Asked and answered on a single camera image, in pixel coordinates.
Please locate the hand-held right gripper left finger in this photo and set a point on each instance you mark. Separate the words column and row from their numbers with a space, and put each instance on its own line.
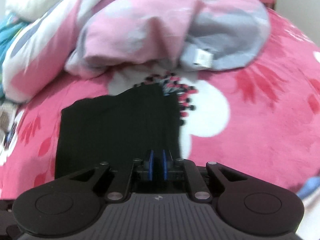
column 150, row 166

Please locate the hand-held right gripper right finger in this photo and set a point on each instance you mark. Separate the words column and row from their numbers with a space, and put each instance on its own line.
column 165, row 166

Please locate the black t-shirt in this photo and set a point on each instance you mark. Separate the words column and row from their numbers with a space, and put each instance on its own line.
column 112, row 130

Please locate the pink floral blanket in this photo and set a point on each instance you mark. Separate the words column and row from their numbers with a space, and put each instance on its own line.
column 250, row 117

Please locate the pink patterned quilt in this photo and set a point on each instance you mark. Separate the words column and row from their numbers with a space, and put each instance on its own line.
column 150, row 30

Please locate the folded blue cloth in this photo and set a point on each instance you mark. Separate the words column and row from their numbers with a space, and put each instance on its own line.
column 311, row 187

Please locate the white knit garment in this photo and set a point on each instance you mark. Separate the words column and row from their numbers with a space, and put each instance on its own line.
column 6, row 115

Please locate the cream fluffy cloth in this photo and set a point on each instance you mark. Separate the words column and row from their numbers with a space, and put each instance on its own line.
column 37, row 0

